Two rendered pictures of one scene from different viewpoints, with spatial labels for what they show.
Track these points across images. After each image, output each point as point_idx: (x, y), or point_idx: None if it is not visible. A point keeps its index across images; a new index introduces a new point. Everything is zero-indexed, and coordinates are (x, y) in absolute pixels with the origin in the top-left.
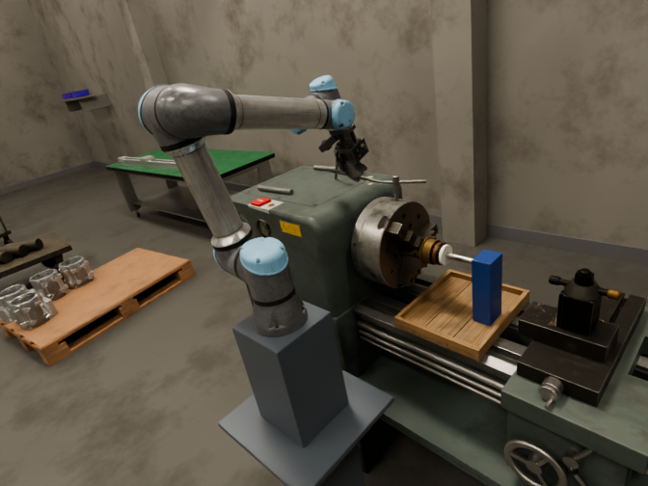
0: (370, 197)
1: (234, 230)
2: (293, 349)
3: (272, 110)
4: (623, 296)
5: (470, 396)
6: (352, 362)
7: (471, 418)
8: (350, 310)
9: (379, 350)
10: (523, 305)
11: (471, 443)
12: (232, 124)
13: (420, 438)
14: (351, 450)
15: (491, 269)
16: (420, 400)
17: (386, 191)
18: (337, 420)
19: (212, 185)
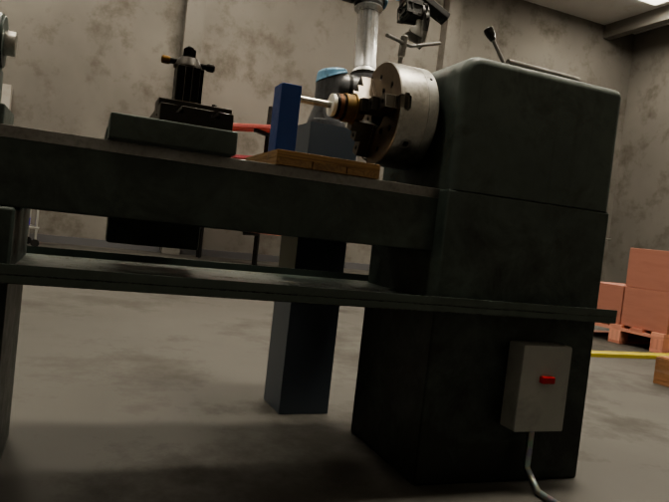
0: (434, 74)
1: (354, 67)
2: (297, 131)
3: None
4: (180, 108)
5: (277, 280)
6: (374, 256)
7: (255, 276)
8: None
9: (393, 278)
10: (271, 160)
11: (235, 272)
12: None
13: (267, 268)
14: (292, 265)
15: (274, 93)
16: (306, 279)
17: (447, 71)
18: None
19: (356, 34)
